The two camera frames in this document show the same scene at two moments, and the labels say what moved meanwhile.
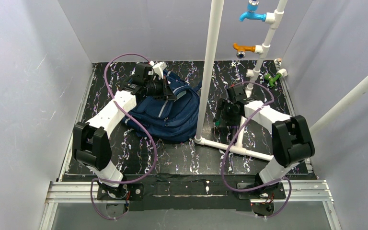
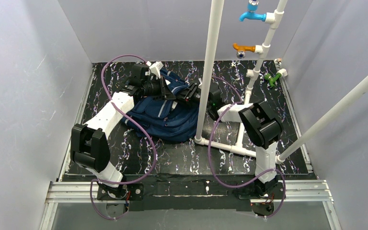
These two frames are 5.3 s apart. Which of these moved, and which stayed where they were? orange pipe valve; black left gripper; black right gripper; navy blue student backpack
Moved: black right gripper
Stayed: black left gripper; orange pipe valve; navy blue student backpack
